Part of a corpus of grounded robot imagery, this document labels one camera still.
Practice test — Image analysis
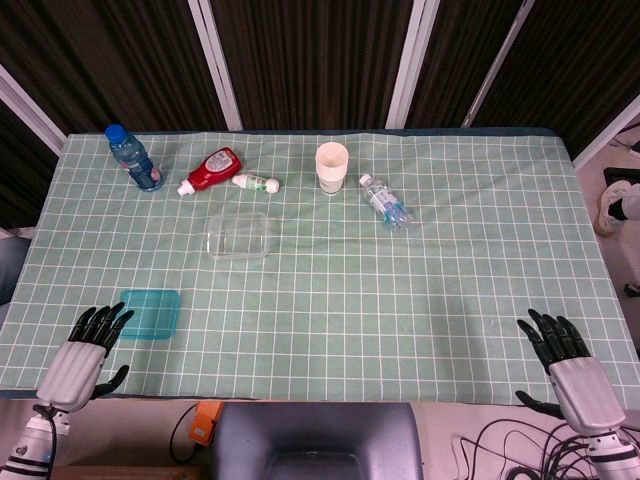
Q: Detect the right black grey robot hand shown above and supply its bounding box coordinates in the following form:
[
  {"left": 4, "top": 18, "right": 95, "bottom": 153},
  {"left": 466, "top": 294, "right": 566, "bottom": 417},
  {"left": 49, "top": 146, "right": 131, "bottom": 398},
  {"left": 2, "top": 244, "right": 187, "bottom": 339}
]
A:
[{"left": 514, "top": 308, "right": 627, "bottom": 435}]

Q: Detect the left black grey robot hand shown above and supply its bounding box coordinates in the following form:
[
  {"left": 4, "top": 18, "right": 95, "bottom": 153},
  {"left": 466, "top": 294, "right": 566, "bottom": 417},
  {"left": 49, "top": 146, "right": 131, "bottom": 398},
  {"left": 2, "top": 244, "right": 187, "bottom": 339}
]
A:
[{"left": 35, "top": 301, "right": 136, "bottom": 414}]

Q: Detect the blue translucent plastic lid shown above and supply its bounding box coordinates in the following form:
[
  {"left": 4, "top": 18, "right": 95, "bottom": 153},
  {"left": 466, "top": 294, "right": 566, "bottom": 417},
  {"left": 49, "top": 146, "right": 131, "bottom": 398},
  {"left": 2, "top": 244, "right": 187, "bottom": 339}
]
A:
[{"left": 118, "top": 288, "right": 182, "bottom": 342}]

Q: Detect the clear plastic rectangular container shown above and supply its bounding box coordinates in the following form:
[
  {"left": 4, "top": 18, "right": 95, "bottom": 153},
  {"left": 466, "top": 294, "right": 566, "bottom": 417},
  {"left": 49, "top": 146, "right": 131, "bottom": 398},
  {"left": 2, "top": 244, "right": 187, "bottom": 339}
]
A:
[{"left": 206, "top": 211, "right": 272, "bottom": 261}]

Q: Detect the blue fabric seat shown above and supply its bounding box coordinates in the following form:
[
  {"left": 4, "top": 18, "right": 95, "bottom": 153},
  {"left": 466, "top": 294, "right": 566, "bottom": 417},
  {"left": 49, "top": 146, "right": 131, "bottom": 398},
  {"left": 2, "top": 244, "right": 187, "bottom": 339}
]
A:
[{"left": 0, "top": 237, "right": 31, "bottom": 306}]

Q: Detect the orange plastic box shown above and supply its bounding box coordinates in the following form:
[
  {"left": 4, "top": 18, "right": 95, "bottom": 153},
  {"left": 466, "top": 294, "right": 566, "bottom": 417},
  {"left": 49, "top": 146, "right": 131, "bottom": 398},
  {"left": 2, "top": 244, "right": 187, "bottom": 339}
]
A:
[{"left": 188, "top": 399, "right": 225, "bottom": 444}]

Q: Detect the white sneaker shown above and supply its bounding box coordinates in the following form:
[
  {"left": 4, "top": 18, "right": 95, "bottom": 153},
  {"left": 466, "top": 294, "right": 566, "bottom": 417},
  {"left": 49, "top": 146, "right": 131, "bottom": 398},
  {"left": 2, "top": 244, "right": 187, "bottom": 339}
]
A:
[{"left": 595, "top": 180, "right": 634, "bottom": 237}]

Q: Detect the light trouser leg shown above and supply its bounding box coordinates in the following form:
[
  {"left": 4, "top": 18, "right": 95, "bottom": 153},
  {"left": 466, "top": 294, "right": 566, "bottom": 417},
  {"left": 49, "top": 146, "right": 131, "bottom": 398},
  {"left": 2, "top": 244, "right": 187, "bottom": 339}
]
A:
[{"left": 619, "top": 182, "right": 640, "bottom": 221}]

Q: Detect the flat black device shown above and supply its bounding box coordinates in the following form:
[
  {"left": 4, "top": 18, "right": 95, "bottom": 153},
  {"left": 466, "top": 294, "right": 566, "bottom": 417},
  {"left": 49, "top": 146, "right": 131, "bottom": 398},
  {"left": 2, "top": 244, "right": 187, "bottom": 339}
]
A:
[{"left": 602, "top": 167, "right": 640, "bottom": 189}]

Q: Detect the blue cap drink bottle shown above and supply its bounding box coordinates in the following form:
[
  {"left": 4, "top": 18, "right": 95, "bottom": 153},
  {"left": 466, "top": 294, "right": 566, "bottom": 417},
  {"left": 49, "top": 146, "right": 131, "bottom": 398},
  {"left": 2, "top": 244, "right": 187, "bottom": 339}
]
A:
[{"left": 103, "top": 123, "right": 165, "bottom": 193}]

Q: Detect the red ketchup squeeze bottle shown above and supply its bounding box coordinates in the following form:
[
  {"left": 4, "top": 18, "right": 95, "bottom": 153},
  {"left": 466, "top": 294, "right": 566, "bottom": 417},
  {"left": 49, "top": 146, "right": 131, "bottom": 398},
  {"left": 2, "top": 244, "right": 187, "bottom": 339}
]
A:
[{"left": 177, "top": 146, "right": 243, "bottom": 197}]

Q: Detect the green checked tablecloth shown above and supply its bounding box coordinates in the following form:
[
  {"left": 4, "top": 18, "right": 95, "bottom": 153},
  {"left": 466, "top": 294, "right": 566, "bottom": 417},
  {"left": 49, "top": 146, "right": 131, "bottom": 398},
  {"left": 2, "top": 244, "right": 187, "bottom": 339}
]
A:
[{"left": 0, "top": 127, "right": 640, "bottom": 407}]

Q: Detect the dark grey robot chest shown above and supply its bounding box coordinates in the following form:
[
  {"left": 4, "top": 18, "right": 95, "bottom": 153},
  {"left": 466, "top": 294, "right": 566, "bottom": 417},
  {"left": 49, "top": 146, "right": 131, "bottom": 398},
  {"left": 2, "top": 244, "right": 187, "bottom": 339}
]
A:
[{"left": 209, "top": 401, "right": 425, "bottom": 480}]

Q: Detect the small white green tube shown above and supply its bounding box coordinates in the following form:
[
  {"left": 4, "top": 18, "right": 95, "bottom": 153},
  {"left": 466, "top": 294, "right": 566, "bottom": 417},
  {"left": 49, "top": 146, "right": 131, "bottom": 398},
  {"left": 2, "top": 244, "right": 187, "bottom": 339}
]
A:
[{"left": 231, "top": 172, "right": 281, "bottom": 195}]

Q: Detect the white cap water bottle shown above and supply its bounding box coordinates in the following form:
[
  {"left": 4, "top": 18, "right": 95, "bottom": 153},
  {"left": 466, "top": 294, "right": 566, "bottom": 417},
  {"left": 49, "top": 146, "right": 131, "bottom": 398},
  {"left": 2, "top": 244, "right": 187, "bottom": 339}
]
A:
[{"left": 358, "top": 173, "right": 415, "bottom": 233}]

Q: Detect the dark slatted partition panel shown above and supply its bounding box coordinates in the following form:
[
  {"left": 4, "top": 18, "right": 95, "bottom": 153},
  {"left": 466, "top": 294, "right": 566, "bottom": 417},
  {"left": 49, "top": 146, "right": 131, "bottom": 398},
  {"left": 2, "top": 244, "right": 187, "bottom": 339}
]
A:
[
  {"left": 0, "top": 0, "right": 229, "bottom": 146},
  {"left": 209, "top": 0, "right": 416, "bottom": 132},
  {"left": 407, "top": 0, "right": 521, "bottom": 129},
  {"left": 472, "top": 0, "right": 640, "bottom": 156}
]

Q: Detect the white paper cup stack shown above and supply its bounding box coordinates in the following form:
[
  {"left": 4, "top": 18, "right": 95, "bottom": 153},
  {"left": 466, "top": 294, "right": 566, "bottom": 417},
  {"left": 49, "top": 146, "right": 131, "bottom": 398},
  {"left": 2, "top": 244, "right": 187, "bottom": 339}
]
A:
[{"left": 314, "top": 141, "right": 350, "bottom": 196}]

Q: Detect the black cable tangle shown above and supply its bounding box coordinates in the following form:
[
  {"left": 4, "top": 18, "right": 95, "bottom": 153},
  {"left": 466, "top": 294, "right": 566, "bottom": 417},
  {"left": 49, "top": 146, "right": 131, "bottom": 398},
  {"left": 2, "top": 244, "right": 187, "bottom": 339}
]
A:
[{"left": 452, "top": 419, "right": 601, "bottom": 480}]

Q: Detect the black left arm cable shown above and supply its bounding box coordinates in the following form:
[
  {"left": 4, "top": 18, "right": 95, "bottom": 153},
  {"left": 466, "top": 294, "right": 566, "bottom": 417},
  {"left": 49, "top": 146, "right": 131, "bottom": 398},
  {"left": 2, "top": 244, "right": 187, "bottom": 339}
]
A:
[{"left": 30, "top": 401, "right": 202, "bottom": 480}]

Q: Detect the white partition post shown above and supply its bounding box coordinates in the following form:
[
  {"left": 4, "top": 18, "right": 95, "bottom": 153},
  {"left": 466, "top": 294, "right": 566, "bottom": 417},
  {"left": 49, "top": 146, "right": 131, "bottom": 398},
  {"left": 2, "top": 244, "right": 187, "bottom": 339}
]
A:
[
  {"left": 385, "top": 0, "right": 440, "bottom": 129},
  {"left": 572, "top": 94, "right": 640, "bottom": 169},
  {"left": 187, "top": 0, "right": 244, "bottom": 131},
  {"left": 0, "top": 64, "right": 69, "bottom": 156},
  {"left": 462, "top": 0, "right": 535, "bottom": 126}
]

